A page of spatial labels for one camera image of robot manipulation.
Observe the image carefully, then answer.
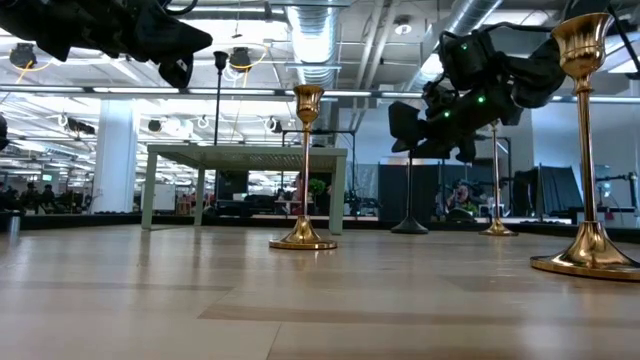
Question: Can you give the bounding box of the black partition curtain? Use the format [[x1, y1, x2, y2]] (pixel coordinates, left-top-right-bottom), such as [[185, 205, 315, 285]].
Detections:
[[377, 162, 585, 222]]

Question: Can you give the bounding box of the silver ventilation duct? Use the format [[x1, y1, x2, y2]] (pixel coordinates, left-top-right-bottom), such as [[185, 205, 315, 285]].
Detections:
[[285, 0, 342, 90], [403, 0, 505, 94]]

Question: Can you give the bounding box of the gold candlestick holder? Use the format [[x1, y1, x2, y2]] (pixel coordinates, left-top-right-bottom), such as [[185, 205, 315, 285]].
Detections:
[[268, 83, 339, 251], [529, 12, 640, 282], [478, 119, 520, 238]]

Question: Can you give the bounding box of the black metal table frame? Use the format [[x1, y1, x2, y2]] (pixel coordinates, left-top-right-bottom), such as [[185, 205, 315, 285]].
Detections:
[[0, 209, 640, 240]]

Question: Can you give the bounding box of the black ceiling cable reel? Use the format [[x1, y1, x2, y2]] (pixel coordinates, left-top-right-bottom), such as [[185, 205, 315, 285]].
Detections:
[[228, 46, 254, 72], [8, 42, 37, 70]]

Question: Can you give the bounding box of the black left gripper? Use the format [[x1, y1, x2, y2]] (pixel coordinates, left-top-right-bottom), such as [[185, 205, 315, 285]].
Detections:
[[107, 0, 214, 89]]

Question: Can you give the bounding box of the green perforated metal shelf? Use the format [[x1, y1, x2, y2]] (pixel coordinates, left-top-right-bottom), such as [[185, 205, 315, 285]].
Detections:
[[141, 143, 349, 236]]

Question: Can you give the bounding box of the white round pillar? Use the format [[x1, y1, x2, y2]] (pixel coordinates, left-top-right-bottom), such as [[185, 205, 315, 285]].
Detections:
[[91, 98, 140, 215]]

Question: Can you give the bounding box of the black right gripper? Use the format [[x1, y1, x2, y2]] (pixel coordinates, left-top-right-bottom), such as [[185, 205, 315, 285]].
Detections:
[[388, 87, 524, 164]]

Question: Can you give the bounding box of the black candlestick holder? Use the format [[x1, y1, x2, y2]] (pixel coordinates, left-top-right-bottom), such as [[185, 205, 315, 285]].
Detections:
[[389, 148, 430, 236], [212, 49, 230, 147]]

